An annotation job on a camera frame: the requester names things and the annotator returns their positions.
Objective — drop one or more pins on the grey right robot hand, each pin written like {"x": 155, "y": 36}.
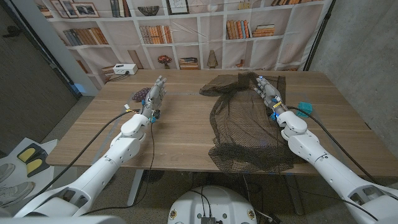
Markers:
{"x": 270, "y": 93}

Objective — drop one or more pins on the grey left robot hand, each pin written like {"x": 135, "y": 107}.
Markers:
{"x": 153, "y": 98}

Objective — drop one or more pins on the small teal block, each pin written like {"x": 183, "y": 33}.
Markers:
{"x": 304, "y": 109}

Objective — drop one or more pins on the black mesh netting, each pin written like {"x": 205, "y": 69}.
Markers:
{"x": 239, "y": 130}

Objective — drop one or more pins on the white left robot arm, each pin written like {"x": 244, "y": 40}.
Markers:
{"x": 102, "y": 165}

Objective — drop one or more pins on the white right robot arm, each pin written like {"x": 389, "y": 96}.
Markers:
{"x": 311, "y": 149}

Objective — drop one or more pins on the dark purple bumpy object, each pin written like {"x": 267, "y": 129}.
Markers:
{"x": 140, "y": 94}

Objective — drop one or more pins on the white power strip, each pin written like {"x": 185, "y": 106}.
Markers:
{"x": 125, "y": 68}

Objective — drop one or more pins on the black backdrop stand pole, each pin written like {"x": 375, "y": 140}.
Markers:
{"x": 317, "y": 37}

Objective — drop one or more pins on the printed bookshelf backdrop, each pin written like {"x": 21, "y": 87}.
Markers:
{"x": 211, "y": 40}

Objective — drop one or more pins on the white table leg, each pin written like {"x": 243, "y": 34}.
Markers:
{"x": 136, "y": 186}

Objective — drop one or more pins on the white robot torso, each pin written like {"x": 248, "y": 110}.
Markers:
{"x": 214, "y": 202}

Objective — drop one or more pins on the grey torso connector box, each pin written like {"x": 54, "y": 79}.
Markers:
{"x": 207, "y": 220}

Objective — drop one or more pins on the white floor board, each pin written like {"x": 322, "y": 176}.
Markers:
{"x": 46, "y": 180}

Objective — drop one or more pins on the black and yellow pad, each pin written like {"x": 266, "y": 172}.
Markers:
{"x": 35, "y": 166}
{"x": 27, "y": 153}

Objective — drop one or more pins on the grey sneaker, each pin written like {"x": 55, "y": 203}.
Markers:
{"x": 15, "y": 193}

